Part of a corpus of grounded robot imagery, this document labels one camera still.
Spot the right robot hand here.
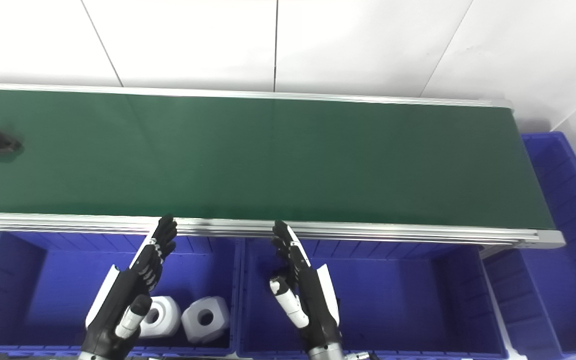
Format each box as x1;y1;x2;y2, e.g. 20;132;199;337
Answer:
269;220;343;351

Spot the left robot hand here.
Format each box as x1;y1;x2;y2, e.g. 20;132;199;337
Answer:
79;214;179;355

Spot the white block part with hole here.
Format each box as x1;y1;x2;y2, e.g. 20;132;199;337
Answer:
181;296;232;345
138;296;183;340

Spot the blue plastic bin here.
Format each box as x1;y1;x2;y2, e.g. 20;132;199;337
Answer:
0;231;243;359
483;131;576;360
238;237;512;360

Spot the green conveyor belt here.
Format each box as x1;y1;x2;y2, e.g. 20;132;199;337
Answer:
0;82;567;252
0;89;557;231

